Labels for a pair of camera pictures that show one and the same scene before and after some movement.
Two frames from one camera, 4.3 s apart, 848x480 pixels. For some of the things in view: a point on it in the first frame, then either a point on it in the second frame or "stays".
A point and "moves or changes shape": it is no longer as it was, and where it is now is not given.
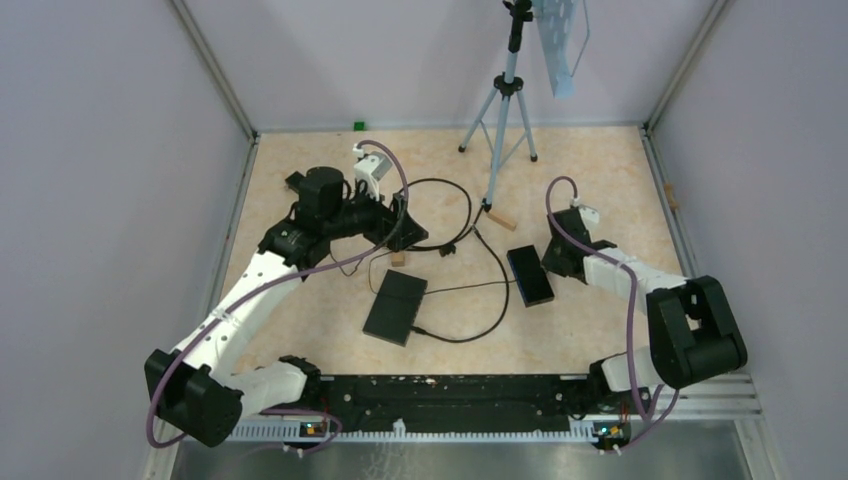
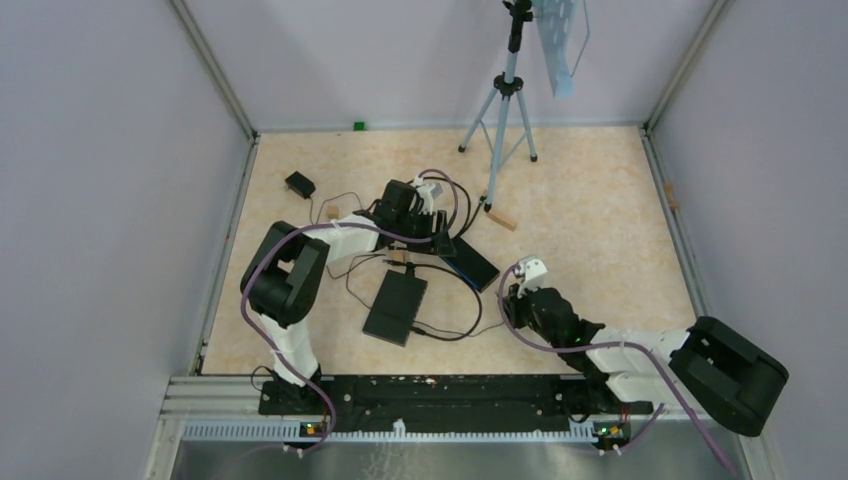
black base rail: [473, 398] stays
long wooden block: [503, 220] stays
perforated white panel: [555, 19] stays
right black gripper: [550, 263] -> [513, 303]
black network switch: [531, 276] moves or changes shape
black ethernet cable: [505, 299] -> [410, 266]
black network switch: [396, 308] stays
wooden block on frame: [673, 204] stays
